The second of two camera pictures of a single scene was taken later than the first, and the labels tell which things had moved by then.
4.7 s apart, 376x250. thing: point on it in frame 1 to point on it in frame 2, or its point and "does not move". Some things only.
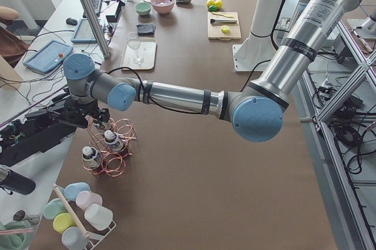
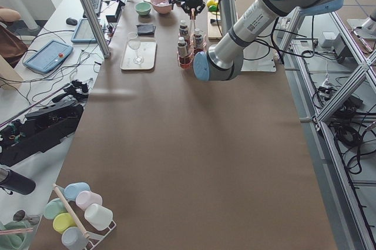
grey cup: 73,239 does not move
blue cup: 71,190 does not move
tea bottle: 90,156 to 184,29
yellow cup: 62,221 does not move
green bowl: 143,8 does not move
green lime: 212,8 does not move
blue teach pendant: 84,33 does not move
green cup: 53,207 does not move
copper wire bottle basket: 114,139 to 189,43
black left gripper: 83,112 to 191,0
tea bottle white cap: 108,134 to 182,49
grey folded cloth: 145,30 does not move
